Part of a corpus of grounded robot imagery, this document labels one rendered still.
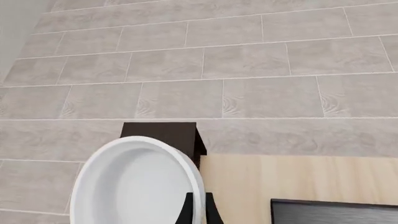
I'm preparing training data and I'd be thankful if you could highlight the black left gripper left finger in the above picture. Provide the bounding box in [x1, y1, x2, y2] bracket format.
[174, 192, 195, 224]

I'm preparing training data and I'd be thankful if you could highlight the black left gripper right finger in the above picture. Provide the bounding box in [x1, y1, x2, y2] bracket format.
[205, 192, 224, 224]

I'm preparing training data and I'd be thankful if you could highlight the dark brown wooden cabinet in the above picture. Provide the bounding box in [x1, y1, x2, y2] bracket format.
[119, 121, 208, 169]

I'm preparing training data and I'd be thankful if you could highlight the flat black stove plate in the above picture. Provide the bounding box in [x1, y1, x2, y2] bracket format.
[270, 198, 398, 224]

